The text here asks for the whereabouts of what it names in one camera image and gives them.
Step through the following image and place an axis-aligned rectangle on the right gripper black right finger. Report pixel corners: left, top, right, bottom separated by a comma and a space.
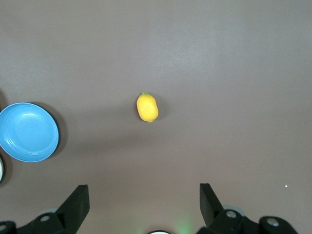
196, 183, 260, 234

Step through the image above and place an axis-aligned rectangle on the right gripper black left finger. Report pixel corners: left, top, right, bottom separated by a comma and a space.
17, 184, 90, 234

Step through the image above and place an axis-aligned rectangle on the yellow lemon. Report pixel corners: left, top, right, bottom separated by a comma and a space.
136, 92, 159, 123

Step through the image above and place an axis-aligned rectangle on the blue plate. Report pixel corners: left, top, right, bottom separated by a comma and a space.
0, 102, 60, 163

